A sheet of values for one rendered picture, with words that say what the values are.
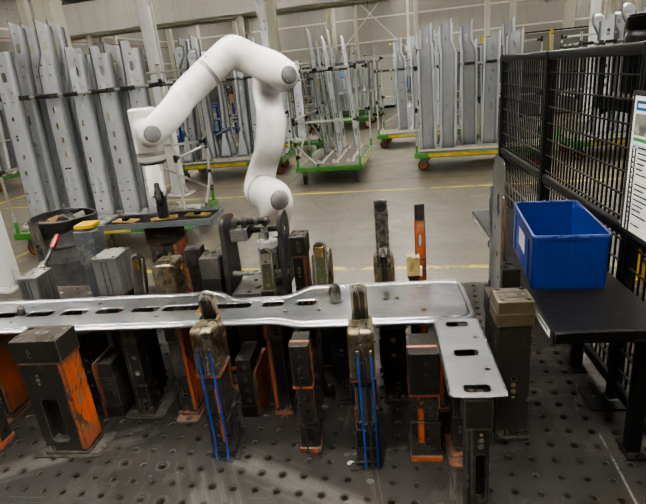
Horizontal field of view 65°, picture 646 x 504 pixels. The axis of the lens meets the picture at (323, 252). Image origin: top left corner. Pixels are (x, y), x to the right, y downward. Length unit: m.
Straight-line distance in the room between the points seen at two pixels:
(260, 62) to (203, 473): 1.16
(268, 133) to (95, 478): 1.09
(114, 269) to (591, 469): 1.30
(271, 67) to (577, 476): 1.34
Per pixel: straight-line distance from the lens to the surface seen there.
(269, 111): 1.72
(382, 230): 1.38
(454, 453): 1.27
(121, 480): 1.38
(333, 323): 1.19
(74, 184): 6.11
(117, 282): 1.58
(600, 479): 1.29
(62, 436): 1.52
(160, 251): 1.70
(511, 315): 1.15
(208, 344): 1.16
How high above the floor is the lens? 1.55
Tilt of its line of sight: 19 degrees down
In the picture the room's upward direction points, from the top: 6 degrees counter-clockwise
